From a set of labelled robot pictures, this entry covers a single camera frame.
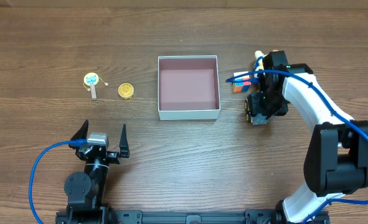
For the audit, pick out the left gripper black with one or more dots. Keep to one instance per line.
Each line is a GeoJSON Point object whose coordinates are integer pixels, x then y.
{"type": "Point", "coordinates": [109, 156]}

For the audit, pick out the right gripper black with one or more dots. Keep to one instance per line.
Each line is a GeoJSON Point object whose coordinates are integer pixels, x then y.
{"type": "Point", "coordinates": [263, 79]}

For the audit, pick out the yellow grey toy truck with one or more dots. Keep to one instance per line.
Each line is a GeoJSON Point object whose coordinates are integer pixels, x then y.
{"type": "Point", "coordinates": [254, 110]}

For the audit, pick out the multicoloured puzzle cube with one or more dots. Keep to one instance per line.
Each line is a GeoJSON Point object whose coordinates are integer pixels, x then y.
{"type": "Point", "coordinates": [243, 84]}

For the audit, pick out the white plush duck toy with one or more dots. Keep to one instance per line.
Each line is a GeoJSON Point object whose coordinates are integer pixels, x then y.
{"type": "Point", "coordinates": [259, 64]}

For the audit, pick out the yellow round gear toy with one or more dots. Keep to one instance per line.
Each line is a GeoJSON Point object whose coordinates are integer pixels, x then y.
{"type": "Point", "coordinates": [126, 91]}

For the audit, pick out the small wooden rattle drum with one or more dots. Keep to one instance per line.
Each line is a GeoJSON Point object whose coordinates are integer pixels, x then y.
{"type": "Point", "coordinates": [90, 81]}

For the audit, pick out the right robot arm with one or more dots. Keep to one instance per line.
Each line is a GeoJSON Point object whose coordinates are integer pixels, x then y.
{"type": "Point", "coordinates": [336, 163]}

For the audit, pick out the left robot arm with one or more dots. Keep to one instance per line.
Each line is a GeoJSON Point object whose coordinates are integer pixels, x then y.
{"type": "Point", "coordinates": [85, 189]}

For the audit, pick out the white square cardboard box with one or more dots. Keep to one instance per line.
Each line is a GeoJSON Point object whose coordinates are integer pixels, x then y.
{"type": "Point", "coordinates": [188, 87]}

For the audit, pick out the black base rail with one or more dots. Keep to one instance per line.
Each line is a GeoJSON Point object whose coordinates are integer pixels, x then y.
{"type": "Point", "coordinates": [139, 217]}

